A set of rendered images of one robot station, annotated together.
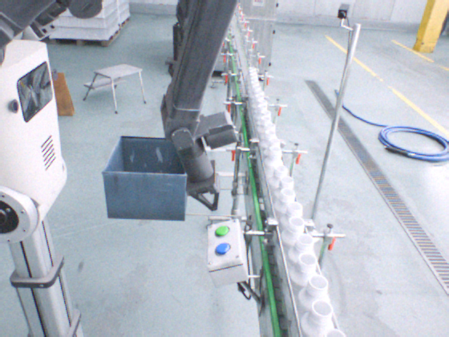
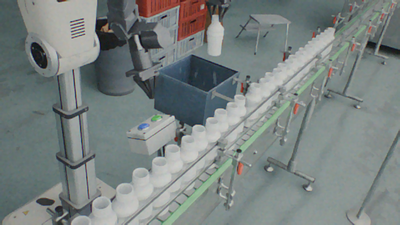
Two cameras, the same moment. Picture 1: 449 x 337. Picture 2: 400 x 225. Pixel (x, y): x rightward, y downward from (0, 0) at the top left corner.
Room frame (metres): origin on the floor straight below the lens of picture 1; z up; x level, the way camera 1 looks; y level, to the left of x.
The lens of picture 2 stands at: (0.02, -0.63, 1.73)
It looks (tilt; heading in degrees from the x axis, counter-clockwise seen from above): 32 degrees down; 35
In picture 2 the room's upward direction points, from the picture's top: 7 degrees clockwise
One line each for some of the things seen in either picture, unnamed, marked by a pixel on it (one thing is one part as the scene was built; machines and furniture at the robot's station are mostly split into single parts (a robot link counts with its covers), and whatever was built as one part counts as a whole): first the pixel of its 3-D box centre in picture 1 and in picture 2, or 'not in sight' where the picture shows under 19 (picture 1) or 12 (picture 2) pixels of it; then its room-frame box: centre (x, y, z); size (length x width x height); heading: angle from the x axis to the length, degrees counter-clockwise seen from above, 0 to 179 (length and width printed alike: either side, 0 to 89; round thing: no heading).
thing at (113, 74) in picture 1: (113, 85); (262, 30); (4.20, 1.43, 0.21); 0.61 x 0.47 x 0.41; 57
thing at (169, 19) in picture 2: not in sight; (147, 17); (2.54, 1.92, 0.55); 0.61 x 0.41 x 0.22; 11
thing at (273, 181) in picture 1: (277, 192); (235, 118); (0.92, -0.15, 1.08); 0.06 x 0.06 x 0.17
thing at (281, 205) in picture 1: (283, 217); (217, 133); (0.80, -0.16, 1.08); 0.06 x 0.06 x 0.17
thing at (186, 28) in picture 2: not in sight; (179, 21); (3.23, 2.08, 0.33); 0.61 x 0.41 x 0.22; 7
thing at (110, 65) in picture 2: not in sight; (115, 57); (2.00, 1.78, 0.32); 0.45 x 0.45 x 0.64
